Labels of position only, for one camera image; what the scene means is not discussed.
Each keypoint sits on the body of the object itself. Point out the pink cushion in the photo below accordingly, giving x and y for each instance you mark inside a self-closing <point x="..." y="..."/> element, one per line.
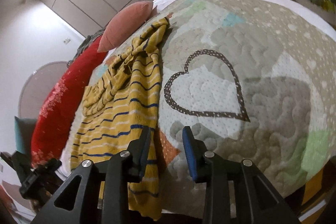
<point x="124" y="24"/>

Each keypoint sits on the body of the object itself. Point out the grey knitted blanket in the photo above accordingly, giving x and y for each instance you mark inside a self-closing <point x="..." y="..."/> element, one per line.
<point x="85" y="44"/>

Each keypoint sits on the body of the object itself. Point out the red floral pillow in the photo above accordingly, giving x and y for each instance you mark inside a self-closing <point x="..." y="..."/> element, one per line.
<point x="58" y="110"/>

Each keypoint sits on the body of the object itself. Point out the yellow striped sweater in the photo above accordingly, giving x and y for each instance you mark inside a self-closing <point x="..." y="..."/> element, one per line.
<point x="123" y="100"/>

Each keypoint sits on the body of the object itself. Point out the round white headboard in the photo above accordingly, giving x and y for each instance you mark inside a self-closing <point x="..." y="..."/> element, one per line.
<point x="38" y="86"/>

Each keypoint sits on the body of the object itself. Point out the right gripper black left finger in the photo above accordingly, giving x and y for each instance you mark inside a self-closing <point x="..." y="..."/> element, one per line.
<point x="97" y="192"/>

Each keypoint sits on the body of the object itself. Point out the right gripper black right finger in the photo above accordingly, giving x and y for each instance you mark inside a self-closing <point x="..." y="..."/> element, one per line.
<point x="236" y="192"/>

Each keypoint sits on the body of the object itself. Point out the teal cushion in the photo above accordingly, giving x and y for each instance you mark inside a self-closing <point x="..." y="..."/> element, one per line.
<point x="24" y="128"/>

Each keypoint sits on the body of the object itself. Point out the heart patchwork quilt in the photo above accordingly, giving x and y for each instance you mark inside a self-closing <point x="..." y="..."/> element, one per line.
<point x="253" y="79"/>

